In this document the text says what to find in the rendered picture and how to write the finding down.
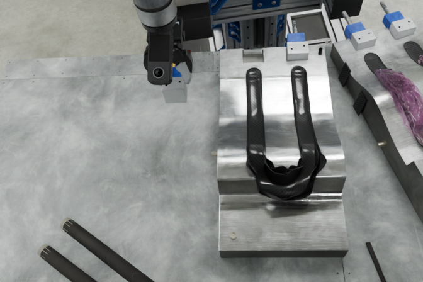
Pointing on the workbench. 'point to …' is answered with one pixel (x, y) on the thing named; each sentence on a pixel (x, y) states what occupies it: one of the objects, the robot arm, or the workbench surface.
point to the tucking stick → (376, 262)
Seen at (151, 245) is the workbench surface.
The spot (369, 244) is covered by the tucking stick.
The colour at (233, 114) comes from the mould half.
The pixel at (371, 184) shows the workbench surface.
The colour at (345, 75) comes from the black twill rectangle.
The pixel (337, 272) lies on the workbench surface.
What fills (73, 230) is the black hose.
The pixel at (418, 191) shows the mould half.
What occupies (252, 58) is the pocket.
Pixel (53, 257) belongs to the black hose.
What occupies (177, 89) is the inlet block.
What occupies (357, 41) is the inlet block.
